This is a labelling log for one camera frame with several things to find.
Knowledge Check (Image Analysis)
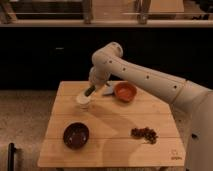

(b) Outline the orange bowl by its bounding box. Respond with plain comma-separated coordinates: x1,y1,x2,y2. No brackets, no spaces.
114,82,137,102

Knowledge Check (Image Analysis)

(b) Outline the white paper cup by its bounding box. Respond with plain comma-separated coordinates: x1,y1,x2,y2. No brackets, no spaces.
76,93,91,109

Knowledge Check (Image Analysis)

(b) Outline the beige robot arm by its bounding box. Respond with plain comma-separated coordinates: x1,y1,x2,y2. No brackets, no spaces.
89,42,213,171

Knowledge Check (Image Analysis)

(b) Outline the wooden shelf rail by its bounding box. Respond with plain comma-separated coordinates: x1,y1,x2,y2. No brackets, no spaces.
0,20,213,28

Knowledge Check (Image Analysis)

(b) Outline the grey cloth piece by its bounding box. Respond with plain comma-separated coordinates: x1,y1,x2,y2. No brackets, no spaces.
102,86,114,96

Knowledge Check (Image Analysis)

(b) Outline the black handle bar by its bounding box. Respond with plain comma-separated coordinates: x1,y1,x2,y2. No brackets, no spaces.
7,143,16,171

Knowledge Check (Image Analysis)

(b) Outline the dark brown bowl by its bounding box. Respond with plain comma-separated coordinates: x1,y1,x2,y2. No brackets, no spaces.
63,122,89,150

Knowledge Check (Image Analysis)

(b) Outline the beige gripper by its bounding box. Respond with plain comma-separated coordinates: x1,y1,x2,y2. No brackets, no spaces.
89,67,109,90

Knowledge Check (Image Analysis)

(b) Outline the green pepper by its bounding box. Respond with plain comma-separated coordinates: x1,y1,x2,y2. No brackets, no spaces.
84,85,95,97

